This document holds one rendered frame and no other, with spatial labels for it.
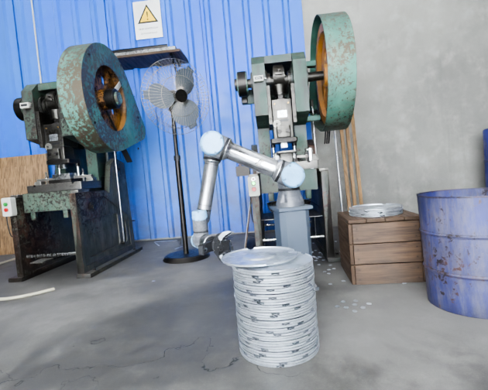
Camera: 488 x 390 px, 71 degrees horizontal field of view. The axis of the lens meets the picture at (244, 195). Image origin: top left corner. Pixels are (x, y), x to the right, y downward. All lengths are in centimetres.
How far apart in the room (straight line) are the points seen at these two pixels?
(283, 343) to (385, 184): 299
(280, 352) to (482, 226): 89
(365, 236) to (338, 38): 125
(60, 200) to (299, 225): 182
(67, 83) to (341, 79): 181
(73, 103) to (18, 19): 243
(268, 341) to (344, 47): 181
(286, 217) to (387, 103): 253
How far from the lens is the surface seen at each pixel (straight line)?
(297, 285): 116
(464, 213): 156
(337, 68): 235
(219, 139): 164
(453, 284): 165
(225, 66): 395
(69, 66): 272
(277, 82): 265
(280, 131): 251
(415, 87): 418
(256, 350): 124
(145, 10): 433
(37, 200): 297
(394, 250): 197
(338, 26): 249
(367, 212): 203
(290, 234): 179
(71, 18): 467
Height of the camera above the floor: 63
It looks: 3 degrees down
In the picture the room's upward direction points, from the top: 5 degrees counter-clockwise
